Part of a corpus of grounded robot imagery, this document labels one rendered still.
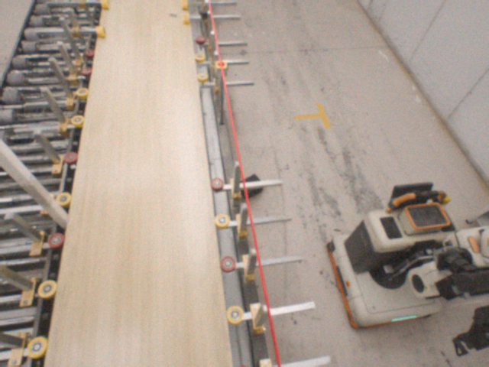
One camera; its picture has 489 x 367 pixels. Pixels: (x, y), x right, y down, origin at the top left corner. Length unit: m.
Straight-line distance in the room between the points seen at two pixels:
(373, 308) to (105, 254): 1.75
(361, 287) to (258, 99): 2.33
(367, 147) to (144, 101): 2.32
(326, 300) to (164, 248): 1.43
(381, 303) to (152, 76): 2.35
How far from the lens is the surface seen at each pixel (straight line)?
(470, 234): 1.75
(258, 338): 1.79
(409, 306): 2.58
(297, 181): 3.06
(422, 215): 2.10
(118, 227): 1.83
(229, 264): 1.65
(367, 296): 2.46
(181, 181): 1.90
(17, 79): 3.02
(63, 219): 1.93
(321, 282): 2.68
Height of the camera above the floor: 2.47
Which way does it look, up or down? 56 degrees down
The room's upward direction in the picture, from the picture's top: 6 degrees clockwise
